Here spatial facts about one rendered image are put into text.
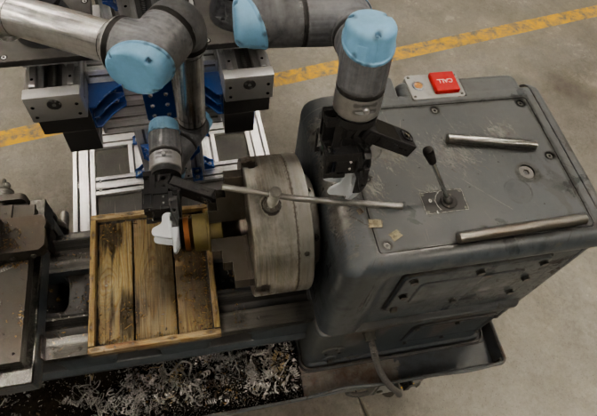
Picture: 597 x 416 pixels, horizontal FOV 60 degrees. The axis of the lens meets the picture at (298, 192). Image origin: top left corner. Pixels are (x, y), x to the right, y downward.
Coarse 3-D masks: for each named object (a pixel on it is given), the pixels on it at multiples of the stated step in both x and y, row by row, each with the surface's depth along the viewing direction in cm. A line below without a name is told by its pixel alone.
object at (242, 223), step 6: (222, 222) 119; (228, 222) 119; (234, 222) 119; (240, 222) 119; (246, 222) 120; (228, 228) 119; (234, 228) 119; (240, 228) 119; (246, 228) 120; (228, 234) 119; (234, 234) 119; (240, 234) 119; (246, 234) 120
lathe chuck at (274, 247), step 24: (240, 168) 113; (264, 168) 107; (288, 192) 104; (264, 216) 102; (288, 216) 102; (264, 240) 101; (288, 240) 102; (264, 264) 103; (288, 264) 104; (288, 288) 110
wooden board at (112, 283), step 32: (96, 224) 133; (128, 224) 135; (96, 256) 128; (128, 256) 131; (160, 256) 131; (192, 256) 132; (96, 288) 125; (128, 288) 126; (160, 288) 127; (192, 288) 128; (96, 320) 121; (128, 320) 122; (160, 320) 123; (192, 320) 124; (96, 352) 116
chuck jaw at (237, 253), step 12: (216, 240) 112; (228, 240) 112; (240, 240) 112; (216, 252) 111; (228, 252) 110; (240, 252) 111; (228, 264) 110; (240, 264) 109; (240, 276) 108; (252, 276) 108; (264, 288) 110
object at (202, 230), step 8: (192, 216) 113; (200, 216) 112; (184, 224) 111; (192, 224) 111; (200, 224) 111; (208, 224) 111; (216, 224) 113; (184, 232) 110; (192, 232) 111; (200, 232) 110; (208, 232) 110; (216, 232) 112; (184, 240) 110; (192, 240) 111; (200, 240) 111; (208, 240) 111; (184, 248) 112; (192, 248) 113; (200, 248) 112; (208, 248) 113
